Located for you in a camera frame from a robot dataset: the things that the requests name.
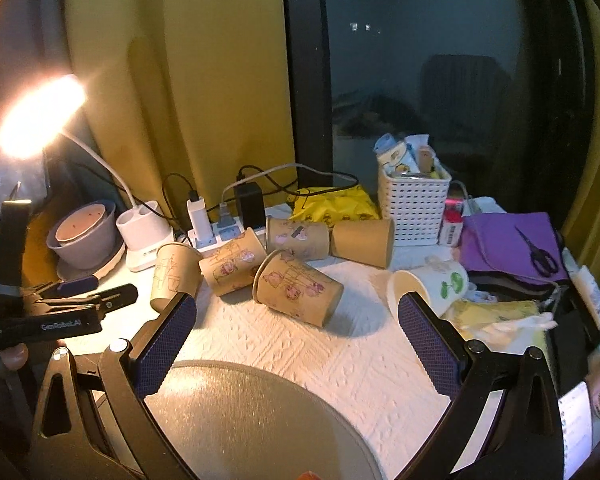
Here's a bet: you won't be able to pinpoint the white charger plug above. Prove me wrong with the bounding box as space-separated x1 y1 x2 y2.
186 198 215 249

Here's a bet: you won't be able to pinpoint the white paper cup green print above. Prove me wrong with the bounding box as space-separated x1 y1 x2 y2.
387 260 469 318

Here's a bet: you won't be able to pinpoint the white power strip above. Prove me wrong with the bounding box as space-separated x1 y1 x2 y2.
175 217 245 257

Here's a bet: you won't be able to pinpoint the brown paper cup rear middle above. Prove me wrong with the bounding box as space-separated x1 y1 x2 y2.
265 217 330 261

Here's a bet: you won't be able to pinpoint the brown paper cup front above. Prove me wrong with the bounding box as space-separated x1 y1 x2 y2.
252 249 343 327

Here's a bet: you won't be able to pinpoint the brown paper cup leftmost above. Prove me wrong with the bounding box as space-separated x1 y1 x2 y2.
149 242 202 313

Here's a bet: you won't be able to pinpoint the fingertip holding left gripper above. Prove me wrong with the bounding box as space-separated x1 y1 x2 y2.
0 344 29 372

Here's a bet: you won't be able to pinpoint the round grey placemat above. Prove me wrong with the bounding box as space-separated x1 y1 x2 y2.
96 361 382 479

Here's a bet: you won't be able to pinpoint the red white small box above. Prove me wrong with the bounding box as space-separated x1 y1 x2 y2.
438 198 464 247

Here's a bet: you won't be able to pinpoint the brown paper cup rear right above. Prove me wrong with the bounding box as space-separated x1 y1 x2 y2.
330 219 394 269

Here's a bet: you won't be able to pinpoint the white perforated storage basket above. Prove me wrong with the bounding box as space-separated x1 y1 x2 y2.
374 133 451 247

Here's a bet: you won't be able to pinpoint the blue bowl with pink lid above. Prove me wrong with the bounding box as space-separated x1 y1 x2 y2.
46 200 117 270

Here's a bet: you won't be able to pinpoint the white desk lamp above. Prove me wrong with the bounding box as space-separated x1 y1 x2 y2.
0 72 176 273

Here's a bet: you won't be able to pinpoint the brown paper cup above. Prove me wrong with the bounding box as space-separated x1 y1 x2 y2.
199 228 268 297
252 249 343 327
330 219 394 269
265 217 330 261
149 242 202 313

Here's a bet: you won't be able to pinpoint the white plate under bowl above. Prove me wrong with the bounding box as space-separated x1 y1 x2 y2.
55 242 128 282

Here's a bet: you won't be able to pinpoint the yellow green tissue pack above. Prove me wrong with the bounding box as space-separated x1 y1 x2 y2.
443 299 558 354

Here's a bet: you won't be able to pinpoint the black power adapter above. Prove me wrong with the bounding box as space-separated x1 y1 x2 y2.
234 181 266 230

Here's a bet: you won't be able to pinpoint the yellow curtain left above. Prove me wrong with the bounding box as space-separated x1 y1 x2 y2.
65 0 296 207

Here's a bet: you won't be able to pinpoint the purple cloth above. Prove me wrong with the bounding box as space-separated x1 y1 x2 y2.
460 212 568 286

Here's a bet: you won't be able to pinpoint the yellow plastic bag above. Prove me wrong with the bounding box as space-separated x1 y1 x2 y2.
288 184 380 228

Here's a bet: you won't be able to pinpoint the black scissors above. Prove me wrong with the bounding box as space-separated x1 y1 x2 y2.
515 226 559 278

